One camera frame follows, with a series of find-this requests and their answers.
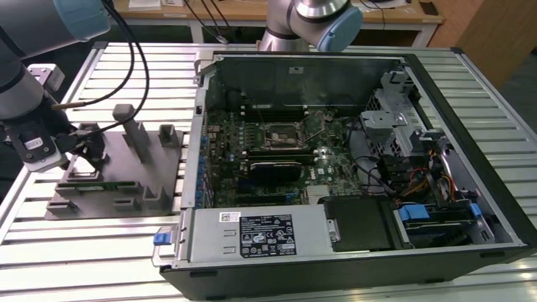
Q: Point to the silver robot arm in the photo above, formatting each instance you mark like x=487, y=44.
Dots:
x=25, y=81

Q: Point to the CPU socket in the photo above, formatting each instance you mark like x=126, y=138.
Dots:
x=281, y=136

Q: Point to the green RAM stick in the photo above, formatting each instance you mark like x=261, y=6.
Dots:
x=98, y=187

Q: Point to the grey parts rack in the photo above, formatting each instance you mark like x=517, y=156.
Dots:
x=125, y=188

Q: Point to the blue release latch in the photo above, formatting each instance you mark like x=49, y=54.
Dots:
x=162, y=238

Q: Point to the grey case latch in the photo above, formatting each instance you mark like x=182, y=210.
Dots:
x=202, y=58

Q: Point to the grey power supply unit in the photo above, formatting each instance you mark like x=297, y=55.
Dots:
x=209, y=236

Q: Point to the wooden desk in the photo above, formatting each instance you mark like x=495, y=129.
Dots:
x=168, y=14

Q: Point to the black expansion slot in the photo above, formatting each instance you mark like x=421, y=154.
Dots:
x=261, y=199

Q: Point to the RAM slot with white clips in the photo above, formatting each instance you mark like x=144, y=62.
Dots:
x=274, y=114
x=274, y=109
x=281, y=154
x=281, y=160

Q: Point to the white paper box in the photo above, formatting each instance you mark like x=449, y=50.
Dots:
x=144, y=3

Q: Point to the black graphics card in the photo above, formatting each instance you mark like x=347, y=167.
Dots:
x=274, y=173

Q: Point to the white case sticker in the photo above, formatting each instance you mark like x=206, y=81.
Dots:
x=296, y=69

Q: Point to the silver chipset heatsink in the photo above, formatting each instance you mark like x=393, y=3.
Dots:
x=319, y=193

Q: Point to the coin cell battery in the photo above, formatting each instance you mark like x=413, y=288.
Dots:
x=329, y=116

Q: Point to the green motherboard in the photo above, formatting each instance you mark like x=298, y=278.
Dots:
x=337, y=184

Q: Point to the black PC case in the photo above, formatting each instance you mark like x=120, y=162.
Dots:
x=293, y=277

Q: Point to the black plastic shroud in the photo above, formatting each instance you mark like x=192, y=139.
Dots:
x=359, y=223

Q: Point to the metal drive cage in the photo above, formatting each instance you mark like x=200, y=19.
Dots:
x=389, y=97

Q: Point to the blue disk carrier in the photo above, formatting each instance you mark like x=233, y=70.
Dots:
x=413, y=213

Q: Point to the black phone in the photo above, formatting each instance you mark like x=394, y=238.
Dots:
x=427, y=7

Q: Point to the blue drive latch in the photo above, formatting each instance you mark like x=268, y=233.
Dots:
x=474, y=210

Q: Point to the wooden cabinet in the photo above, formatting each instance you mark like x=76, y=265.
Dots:
x=494, y=31

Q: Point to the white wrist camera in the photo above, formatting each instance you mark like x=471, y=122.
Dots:
x=49, y=77
x=41, y=162

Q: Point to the silver cage bracket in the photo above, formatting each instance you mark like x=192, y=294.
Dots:
x=379, y=121

